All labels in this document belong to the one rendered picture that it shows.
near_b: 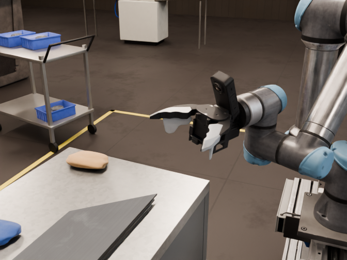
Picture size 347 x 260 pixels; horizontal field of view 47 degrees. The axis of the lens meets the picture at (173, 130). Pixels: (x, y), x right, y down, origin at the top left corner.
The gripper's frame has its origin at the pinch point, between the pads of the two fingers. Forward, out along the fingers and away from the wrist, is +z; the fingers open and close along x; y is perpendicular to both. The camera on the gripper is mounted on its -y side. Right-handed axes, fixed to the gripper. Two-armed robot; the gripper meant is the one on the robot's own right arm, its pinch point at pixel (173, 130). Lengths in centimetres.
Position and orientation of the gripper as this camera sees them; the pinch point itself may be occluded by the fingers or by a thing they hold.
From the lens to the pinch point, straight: 77.9
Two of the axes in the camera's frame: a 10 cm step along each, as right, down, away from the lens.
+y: -0.9, 8.6, 5.0
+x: -6.7, -4.2, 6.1
